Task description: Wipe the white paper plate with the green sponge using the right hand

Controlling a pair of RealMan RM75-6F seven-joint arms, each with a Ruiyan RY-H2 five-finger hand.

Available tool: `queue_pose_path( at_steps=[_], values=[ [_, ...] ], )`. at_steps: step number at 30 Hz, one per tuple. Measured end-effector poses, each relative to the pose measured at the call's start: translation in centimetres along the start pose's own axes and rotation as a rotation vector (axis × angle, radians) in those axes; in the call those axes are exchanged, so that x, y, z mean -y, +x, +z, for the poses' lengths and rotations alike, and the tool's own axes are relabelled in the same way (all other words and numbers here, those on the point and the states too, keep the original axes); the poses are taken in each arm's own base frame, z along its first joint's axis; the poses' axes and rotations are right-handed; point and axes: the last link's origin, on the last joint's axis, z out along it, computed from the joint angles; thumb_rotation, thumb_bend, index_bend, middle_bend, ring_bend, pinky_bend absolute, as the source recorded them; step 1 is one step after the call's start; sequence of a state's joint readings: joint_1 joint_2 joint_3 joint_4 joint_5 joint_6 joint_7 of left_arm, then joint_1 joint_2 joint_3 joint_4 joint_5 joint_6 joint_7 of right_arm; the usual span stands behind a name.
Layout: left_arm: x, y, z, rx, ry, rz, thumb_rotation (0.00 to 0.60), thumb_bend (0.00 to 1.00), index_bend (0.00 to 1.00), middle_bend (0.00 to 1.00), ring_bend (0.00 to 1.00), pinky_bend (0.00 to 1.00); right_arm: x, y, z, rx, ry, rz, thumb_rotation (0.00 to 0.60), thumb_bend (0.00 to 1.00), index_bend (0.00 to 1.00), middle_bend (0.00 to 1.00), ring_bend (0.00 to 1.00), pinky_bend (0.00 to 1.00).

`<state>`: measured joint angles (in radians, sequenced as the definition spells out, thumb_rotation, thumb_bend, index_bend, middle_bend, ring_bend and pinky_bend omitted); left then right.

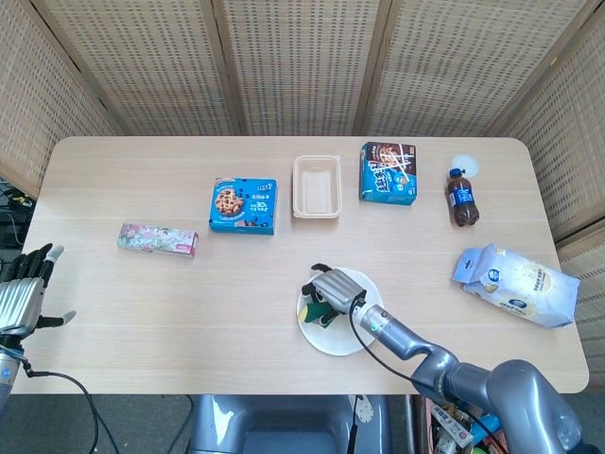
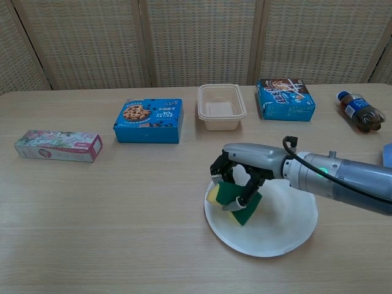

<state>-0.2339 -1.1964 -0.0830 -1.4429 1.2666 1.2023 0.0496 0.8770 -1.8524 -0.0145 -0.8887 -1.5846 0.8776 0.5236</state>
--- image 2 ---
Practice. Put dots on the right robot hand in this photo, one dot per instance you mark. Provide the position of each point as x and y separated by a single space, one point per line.
260 159

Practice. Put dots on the green yellow sponge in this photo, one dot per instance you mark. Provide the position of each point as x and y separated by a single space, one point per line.
228 194

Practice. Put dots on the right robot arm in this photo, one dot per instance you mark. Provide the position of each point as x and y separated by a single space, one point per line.
352 183

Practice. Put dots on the white round plate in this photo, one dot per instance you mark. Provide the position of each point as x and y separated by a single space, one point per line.
275 226

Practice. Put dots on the beige plastic food container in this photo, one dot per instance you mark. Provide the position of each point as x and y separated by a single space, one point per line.
222 113

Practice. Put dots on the blue chocolate stick box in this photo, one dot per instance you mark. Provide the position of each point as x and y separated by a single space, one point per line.
284 101

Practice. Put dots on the small cola bottle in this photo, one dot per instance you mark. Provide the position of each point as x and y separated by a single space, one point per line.
363 111

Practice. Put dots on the blue cookie box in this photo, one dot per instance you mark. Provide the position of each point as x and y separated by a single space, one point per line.
147 122

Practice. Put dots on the white blue snack bag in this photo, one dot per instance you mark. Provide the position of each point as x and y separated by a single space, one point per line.
388 156

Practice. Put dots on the bamboo screen panel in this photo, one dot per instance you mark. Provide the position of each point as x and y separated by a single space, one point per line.
321 39
384 70
88 43
15 55
202 39

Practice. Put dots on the pink floral box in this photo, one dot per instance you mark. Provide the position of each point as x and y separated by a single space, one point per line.
58 147

